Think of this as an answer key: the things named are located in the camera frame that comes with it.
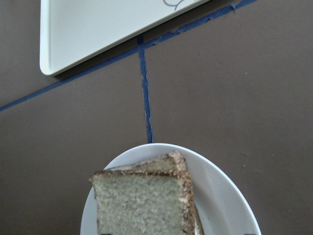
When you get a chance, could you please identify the bread slice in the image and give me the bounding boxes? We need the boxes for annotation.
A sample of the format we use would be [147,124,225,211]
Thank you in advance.
[90,170,195,235]

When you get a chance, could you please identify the white round plate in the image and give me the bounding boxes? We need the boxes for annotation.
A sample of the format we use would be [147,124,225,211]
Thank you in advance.
[80,143,262,235]

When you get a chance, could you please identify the bottom toast slice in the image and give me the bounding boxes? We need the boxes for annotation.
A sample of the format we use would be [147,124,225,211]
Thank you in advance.
[108,151,204,235]

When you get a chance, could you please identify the cream bear tray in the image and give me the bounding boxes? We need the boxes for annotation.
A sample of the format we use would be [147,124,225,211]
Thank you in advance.
[40,0,204,75]

